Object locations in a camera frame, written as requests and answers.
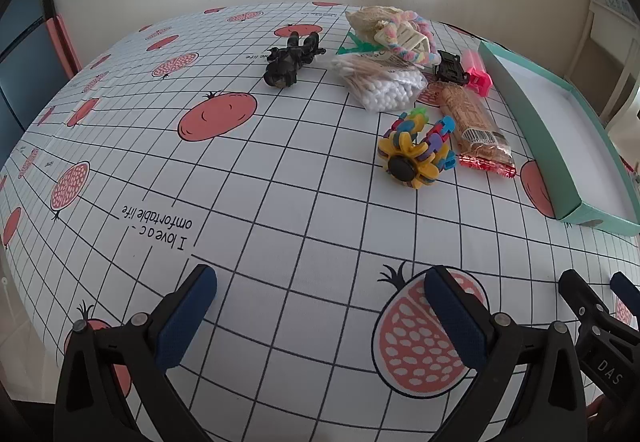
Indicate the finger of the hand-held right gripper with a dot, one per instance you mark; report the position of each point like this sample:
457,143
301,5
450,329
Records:
625,289
600,342

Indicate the teal plastic toy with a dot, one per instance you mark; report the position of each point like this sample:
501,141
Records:
356,44

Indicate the pink frame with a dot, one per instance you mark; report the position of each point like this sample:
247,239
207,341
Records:
67,47

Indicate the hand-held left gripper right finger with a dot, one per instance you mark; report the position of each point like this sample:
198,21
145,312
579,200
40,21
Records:
455,322

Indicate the dark blue panel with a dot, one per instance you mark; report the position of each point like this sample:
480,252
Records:
25,62

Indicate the teal cardboard box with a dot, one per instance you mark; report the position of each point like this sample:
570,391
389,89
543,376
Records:
545,142

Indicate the cream lace cloth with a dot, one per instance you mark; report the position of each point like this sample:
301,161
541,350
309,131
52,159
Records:
370,20

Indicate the biscuit snack packet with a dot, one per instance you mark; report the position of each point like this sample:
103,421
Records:
472,122

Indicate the pastel rainbow scrunchie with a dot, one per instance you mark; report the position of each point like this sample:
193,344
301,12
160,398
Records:
419,56

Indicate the pomegranate print grid tablecloth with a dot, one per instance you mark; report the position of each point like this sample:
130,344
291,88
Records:
300,222

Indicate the pink hair roller clip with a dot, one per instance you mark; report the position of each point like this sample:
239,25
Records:
477,72

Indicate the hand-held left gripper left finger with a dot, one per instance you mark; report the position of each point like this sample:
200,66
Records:
185,312

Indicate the cream hair claw clip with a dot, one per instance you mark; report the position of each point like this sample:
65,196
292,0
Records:
405,38

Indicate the black gold hair claw clip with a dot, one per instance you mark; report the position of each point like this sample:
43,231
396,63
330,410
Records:
285,65

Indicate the bag of cotton swabs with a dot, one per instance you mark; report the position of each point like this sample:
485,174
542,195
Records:
385,92

